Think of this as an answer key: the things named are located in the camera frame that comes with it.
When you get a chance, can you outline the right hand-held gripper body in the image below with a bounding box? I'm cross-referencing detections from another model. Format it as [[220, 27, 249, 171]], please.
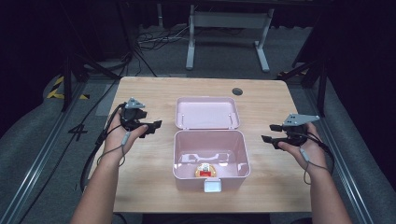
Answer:
[[279, 113, 321, 147]]

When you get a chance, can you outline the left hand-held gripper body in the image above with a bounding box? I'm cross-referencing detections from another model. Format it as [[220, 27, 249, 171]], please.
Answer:
[[120, 97, 149, 132]]

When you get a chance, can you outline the pink plastic storage box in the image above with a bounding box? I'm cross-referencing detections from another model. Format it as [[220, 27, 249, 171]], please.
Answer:
[[172, 96, 251, 193]]

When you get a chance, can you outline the person's right hand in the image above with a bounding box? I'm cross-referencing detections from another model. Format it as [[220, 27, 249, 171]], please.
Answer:
[[276, 121, 329, 175]]

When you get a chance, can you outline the person's left hand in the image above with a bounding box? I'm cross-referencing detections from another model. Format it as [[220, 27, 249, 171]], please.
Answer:
[[103, 108, 149, 161]]

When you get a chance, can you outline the black tripod stand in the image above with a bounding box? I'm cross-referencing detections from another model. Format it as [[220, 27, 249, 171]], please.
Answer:
[[276, 57, 330, 119], [60, 50, 123, 113]]

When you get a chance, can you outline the black tape floor mark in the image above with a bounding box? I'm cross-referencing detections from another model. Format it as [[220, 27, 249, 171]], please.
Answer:
[[67, 123, 89, 142]]

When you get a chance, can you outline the yellow and black floor tape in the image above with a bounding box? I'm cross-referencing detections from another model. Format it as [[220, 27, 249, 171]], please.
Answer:
[[46, 76, 91, 101]]

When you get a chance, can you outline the grey wrist cord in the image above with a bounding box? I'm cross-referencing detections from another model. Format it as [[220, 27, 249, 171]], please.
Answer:
[[96, 131, 132, 168], [299, 147, 332, 186]]

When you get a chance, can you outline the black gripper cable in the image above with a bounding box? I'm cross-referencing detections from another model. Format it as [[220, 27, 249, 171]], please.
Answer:
[[79, 103, 126, 194], [295, 132, 336, 175]]

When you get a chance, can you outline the aluminium floor rail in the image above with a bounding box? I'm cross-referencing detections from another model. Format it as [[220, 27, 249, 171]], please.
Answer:
[[302, 85, 382, 224], [0, 78, 90, 224]]

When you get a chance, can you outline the bundle of floor cables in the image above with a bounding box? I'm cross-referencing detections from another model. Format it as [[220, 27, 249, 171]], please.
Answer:
[[135, 25, 191, 52]]

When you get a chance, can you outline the white metal table frame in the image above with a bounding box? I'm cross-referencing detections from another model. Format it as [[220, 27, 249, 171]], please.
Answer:
[[185, 4, 276, 74]]

